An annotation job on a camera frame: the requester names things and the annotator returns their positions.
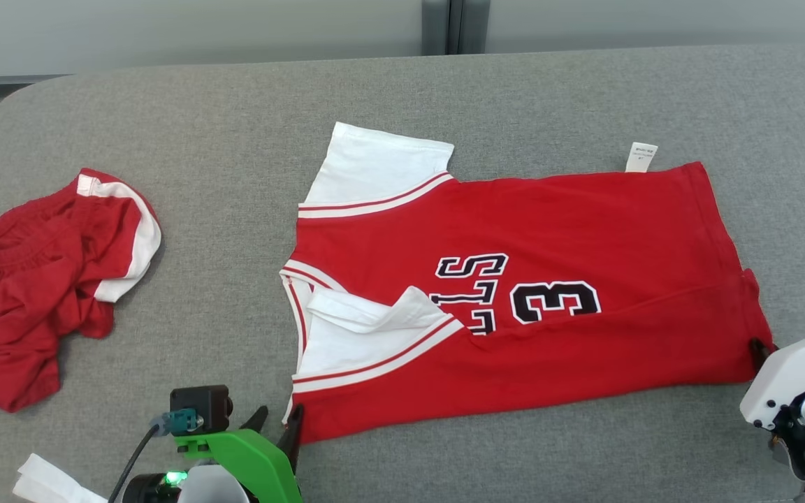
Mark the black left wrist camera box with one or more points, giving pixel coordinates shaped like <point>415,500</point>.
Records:
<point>196,402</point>

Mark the red shorts white trim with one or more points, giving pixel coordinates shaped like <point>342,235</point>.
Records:
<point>32,279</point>

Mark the white tape flag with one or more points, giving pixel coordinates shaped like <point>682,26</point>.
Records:
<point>49,482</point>

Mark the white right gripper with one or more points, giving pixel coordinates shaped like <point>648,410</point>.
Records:
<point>794,370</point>

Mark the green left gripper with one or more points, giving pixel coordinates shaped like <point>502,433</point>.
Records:
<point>263,461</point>

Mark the grey wall post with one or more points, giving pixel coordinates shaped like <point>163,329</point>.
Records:
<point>455,24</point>

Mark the red basketball jersey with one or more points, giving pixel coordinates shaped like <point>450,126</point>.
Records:
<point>549,230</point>

